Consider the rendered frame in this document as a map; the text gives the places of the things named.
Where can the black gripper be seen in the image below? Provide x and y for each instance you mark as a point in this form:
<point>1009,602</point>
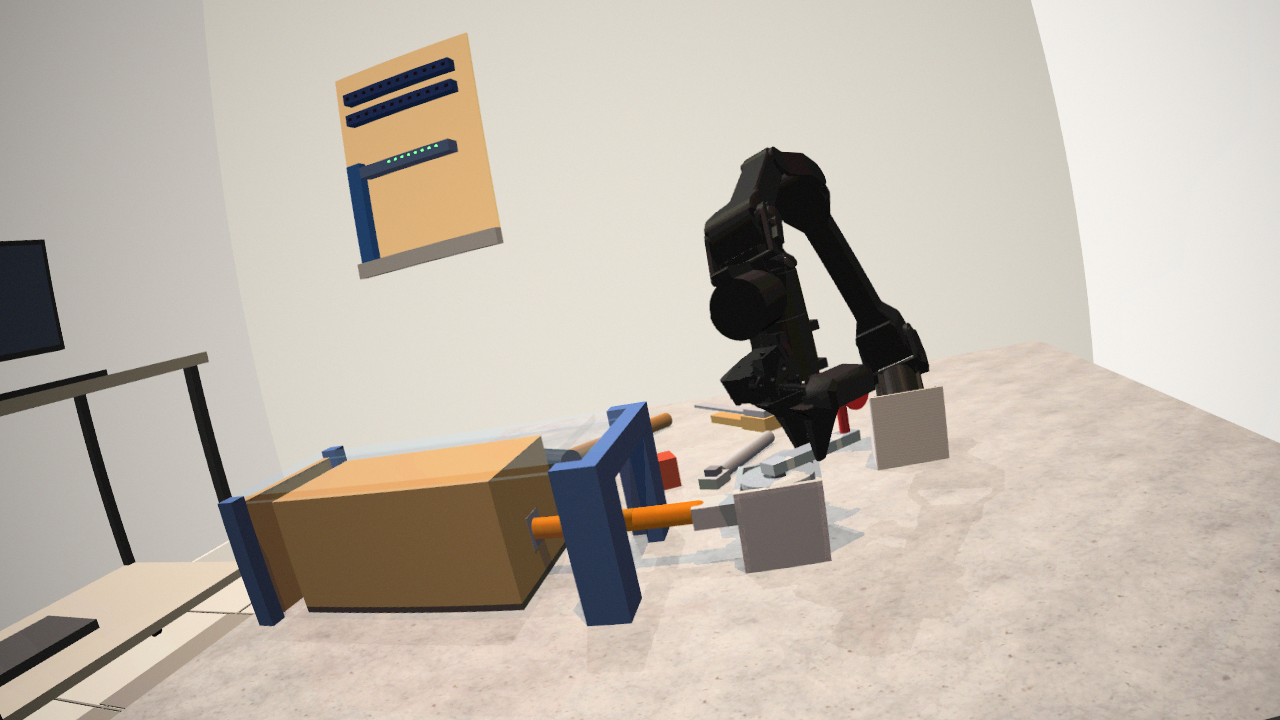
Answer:
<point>807,411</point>

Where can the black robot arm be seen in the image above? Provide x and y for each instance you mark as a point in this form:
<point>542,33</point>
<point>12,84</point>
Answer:
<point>757,283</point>

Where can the blue u-shaped frame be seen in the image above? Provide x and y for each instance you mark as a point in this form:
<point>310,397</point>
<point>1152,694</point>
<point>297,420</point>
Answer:
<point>631,436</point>

